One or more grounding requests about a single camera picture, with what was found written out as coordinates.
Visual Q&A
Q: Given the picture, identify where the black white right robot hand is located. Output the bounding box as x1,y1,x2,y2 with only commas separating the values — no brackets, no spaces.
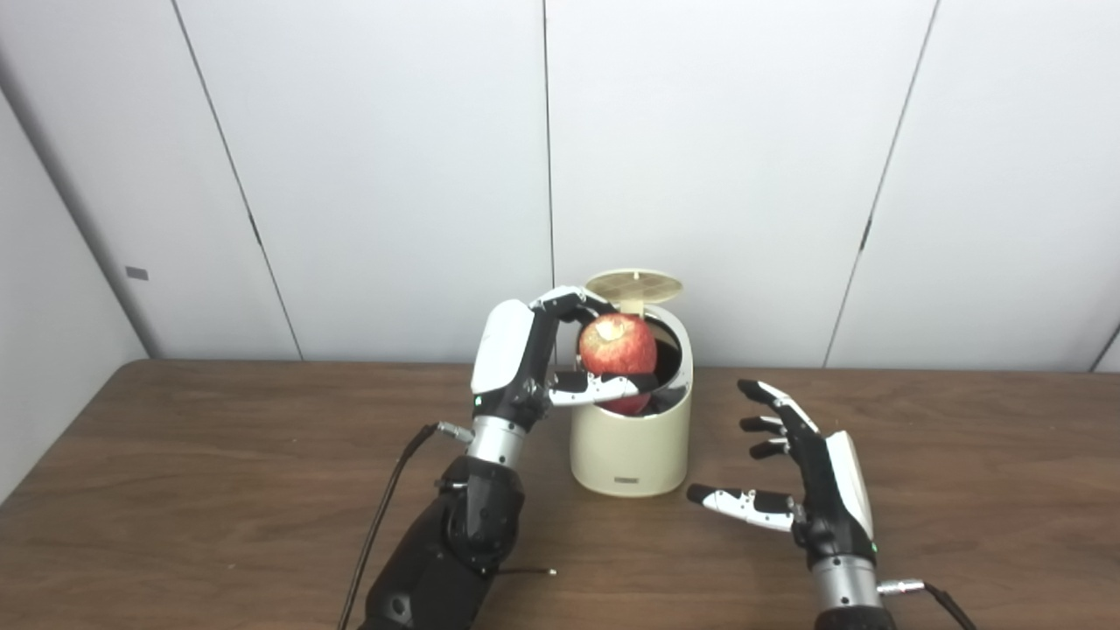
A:
687,379,878,568

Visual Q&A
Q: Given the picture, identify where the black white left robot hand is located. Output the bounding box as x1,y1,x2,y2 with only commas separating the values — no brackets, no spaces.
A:
471,286,657,431

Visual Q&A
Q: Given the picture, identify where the red apple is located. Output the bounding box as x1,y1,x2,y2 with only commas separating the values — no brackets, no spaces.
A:
579,314,657,416

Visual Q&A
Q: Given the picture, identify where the cream-colored bin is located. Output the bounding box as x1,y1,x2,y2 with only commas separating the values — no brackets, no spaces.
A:
570,302,694,498

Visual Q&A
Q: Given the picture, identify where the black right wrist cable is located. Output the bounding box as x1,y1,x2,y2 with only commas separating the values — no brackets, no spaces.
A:
878,577,978,630

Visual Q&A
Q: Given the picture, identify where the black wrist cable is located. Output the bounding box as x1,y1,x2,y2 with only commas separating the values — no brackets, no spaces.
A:
337,422,473,630
878,577,978,630

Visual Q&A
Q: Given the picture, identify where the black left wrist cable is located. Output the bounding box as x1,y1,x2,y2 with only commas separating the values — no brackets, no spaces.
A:
337,422,473,630

